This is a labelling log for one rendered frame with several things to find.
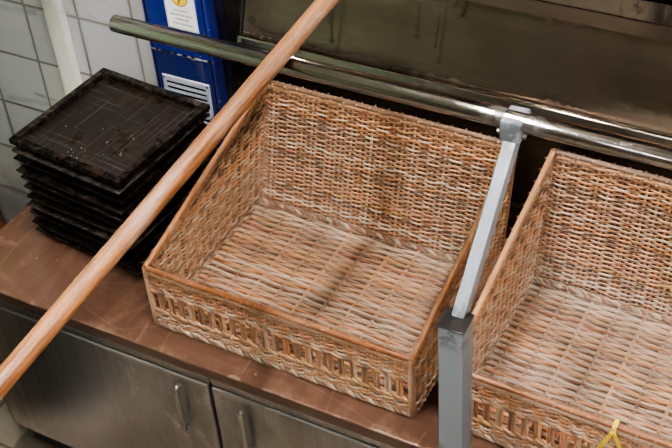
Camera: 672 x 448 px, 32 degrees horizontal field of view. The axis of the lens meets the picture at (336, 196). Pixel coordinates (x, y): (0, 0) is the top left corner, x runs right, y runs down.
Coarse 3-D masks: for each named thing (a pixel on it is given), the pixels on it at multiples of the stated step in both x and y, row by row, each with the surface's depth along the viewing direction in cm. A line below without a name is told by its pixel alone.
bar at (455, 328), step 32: (128, 32) 197; (160, 32) 194; (256, 64) 187; (288, 64) 185; (320, 64) 183; (384, 96) 179; (416, 96) 176; (448, 96) 175; (512, 128) 170; (544, 128) 168; (576, 128) 167; (512, 160) 172; (640, 160) 164; (480, 224) 172; (480, 256) 171; (448, 320) 171; (448, 352) 173; (448, 384) 177; (448, 416) 182
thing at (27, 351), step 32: (320, 0) 188; (288, 32) 185; (256, 96) 179; (224, 128) 175; (192, 160) 171; (160, 192) 168; (128, 224) 165; (96, 256) 162; (64, 320) 157; (32, 352) 154; (0, 384) 151
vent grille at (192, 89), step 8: (168, 80) 252; (176, 80) 251; (184, 80) 250; (168, 88) 253; (176, 88) 253; (184, 88) 251; (192, 88) 250; (200, 88) 249; (208, 88) 248; (192, 96) 252; (200, 96) 250; (208, 96) 249; (208, 112) 252; (208, 120) 254
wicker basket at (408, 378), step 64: (256, 128) 241; (320, 128) 236; (384, 128) 229; (448, 128) 222; (192, 192) 224; (256, 192) 248; (320, 192) 243; (384, 192) 235; (448, 192) 228; (192, 256) 230; (256, 256) 237; (320, 256) 236; (384, 256) 235; (448, 256) 233; (192, 320) 219; (256, 320) 209; (320, 320) 222; (384, 320) 221; (320, 384) 211; (384, 384) 209
